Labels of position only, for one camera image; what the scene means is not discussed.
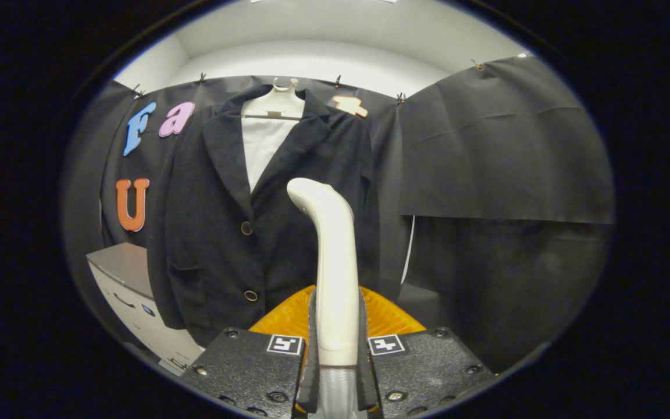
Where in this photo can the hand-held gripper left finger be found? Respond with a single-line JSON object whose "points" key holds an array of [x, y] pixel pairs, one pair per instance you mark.
{"points": [[248, 366]]}

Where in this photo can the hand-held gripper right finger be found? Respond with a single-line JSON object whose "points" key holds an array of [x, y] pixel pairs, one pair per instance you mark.
{"points": [[428, 366]]}

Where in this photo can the white garment steamer head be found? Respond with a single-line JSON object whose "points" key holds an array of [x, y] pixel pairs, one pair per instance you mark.
{"points": [[335, 262]]}

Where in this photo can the black blazer jacket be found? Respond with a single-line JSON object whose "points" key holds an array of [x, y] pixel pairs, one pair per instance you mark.
{"points": [[213, 233]]}

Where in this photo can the white plastic clothes hanger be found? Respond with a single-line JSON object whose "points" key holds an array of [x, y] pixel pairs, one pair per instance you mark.
{"points": [[274, 105]]}

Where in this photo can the beige cabinet with grey top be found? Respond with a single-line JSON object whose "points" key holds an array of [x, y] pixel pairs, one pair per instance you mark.
{"points": [[123, 270]]}

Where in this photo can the white mannequin torso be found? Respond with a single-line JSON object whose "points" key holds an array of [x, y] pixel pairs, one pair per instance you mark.
{"points": [[262, 145]]}

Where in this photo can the black backdrop cloth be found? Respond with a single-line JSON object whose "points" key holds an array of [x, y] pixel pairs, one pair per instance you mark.
{"points": [[503, 145]]}

